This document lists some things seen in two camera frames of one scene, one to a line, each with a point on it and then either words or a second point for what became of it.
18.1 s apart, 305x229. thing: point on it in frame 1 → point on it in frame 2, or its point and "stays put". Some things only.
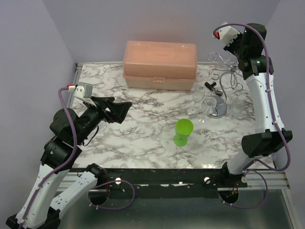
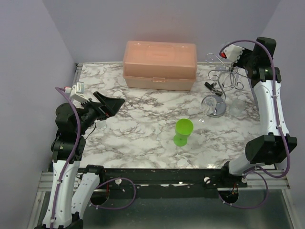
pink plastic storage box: (160, 65) stays put
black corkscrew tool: (210, 87) stays put
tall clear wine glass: (198, 94) → (221, 77)
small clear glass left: (102, 125) stays put
